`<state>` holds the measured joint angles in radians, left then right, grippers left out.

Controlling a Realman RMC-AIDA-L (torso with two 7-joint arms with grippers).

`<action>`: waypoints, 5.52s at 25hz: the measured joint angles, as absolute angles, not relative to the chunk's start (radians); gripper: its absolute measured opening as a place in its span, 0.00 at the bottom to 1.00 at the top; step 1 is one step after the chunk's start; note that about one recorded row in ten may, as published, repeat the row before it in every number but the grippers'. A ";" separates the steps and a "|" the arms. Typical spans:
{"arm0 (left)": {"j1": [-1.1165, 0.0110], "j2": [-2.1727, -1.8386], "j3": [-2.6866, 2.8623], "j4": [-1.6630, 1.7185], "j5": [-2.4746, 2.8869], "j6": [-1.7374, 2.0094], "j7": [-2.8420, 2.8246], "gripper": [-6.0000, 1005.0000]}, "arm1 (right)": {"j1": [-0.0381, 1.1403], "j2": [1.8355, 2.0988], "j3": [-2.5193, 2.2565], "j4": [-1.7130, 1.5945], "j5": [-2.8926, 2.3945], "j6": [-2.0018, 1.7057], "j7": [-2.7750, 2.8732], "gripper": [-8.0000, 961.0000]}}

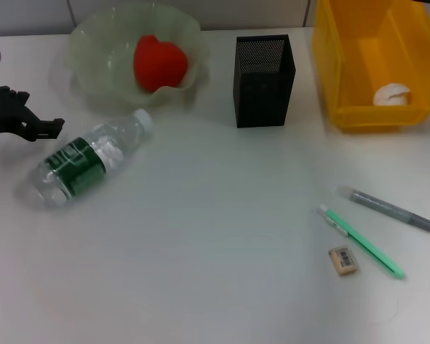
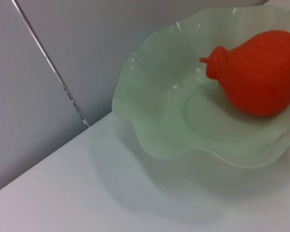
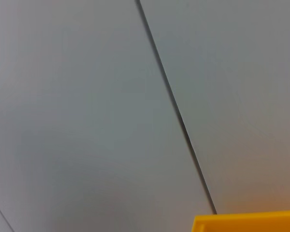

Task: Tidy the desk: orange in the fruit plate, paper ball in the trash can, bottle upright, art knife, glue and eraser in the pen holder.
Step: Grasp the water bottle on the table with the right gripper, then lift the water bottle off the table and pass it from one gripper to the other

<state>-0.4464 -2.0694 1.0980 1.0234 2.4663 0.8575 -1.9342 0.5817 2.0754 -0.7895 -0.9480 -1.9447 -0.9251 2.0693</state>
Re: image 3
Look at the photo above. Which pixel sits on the yellow plastic storage bin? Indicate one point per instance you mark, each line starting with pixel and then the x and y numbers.
pixel 244 223

